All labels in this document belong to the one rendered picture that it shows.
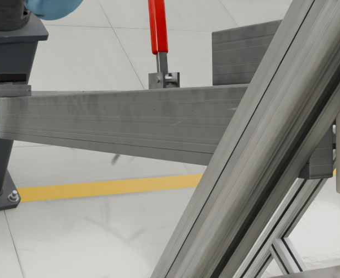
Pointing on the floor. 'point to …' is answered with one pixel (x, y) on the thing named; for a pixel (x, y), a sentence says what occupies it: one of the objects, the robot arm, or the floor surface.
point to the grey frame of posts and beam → (264, 150)
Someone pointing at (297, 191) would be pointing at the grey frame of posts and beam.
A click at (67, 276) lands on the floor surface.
